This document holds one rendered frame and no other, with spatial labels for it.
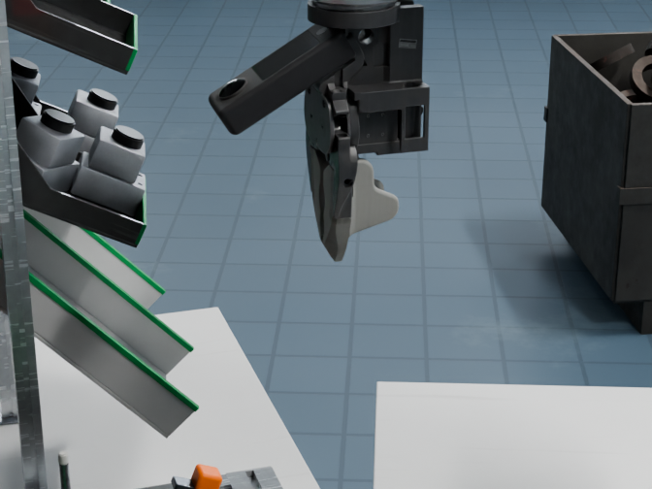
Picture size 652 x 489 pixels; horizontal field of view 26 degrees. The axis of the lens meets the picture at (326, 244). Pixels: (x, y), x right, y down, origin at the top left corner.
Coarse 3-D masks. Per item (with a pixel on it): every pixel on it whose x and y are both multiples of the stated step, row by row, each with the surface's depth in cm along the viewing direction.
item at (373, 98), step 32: (352, 32) 108; (384, 32) 108; (416, 32) 109; (352, 64) 108; (384, 64) 110; (416, 64) 110; (320, 96) 109; (352, 96) 108; (384, 96) 108; (416, 96) 109; (320, 128) 110; (352, 128) 108; (384, 128) 110; (416, 128) 111
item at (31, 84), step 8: (16, 64) 139; (24, 64) 140; (32, 64) 141; (16, 72) 139; (24, 72) 139; (32, 72) 140; (16, 80) 139; (24, 80) 139; (32, 80) 140; (24, 88) 139; (32, 88) 139; (32, 96) 140; (32, 104) 143; (40, 104) 144; (40, 112) 142
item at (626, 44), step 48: (576, 48) 422; (624, 48) 407; (576, 96) 398; (624, 96) 361; (576, 144) 400; (624, 144) 359; (576, 192) 402; (624, 192) 362; (576, 240) 404; (624, 240) 368; (624, 288) 373
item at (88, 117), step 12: (84, 96) 143; (96, 96) 141; (108, 96) 143; (72, 108) 141; (84, 108) 141; (96, 108) 141; (108, 108) 142; (84, 120) 141; (96, 120) 141; (108, 120) 142; (84, 132) 142; (96, 132) 142; (84, 144) 142
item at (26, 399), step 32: (0, 0) 114; (0, 32) 115; (0, 64) 116; (0, 96) 117; (0, 128) 118; (0, 160) 119; (0, 192) 120; (0, 224) 121; (0, 320) 159; (32, 320) 125; (0, 352) 160; (32, 352) 126; (0, 384) 162; (32, 384) 127; (0, 416) 164; (32, 416) 129; (32, 448) 130; (32, 480) 131
